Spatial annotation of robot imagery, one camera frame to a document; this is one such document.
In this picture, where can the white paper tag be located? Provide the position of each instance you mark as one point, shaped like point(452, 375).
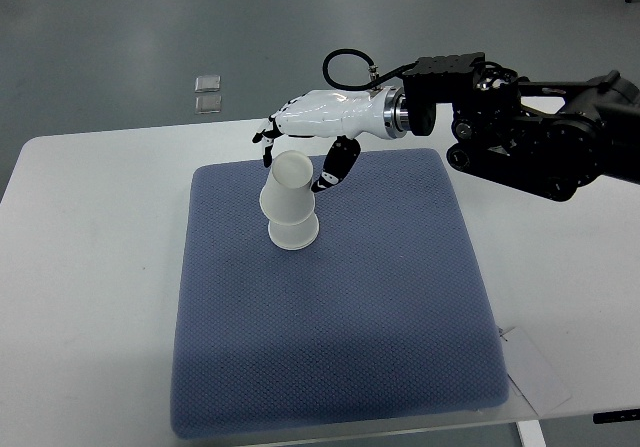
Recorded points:
point(532, 375)

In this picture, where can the blue grey textured cushion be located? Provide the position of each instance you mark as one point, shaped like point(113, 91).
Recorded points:
point(384, 315)

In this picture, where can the white table leg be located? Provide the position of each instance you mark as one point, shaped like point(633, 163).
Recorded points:
point(530, 434)

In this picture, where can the white paper cup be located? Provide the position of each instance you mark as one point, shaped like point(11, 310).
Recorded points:
point(294, 237)
point(286, 197)

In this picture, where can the white paper cup on cushion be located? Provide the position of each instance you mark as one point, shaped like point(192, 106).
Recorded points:
point(294, 237)

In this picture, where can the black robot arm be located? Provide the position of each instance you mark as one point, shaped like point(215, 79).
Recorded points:
point(547, 139)

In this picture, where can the upper metal floor plate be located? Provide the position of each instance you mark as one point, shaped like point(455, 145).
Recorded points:
point(207, 83)

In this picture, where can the black table control panel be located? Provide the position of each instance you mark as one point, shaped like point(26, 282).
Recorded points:
point(618, 416)

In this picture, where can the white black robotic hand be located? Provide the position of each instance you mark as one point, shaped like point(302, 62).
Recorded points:
point(342, 116)

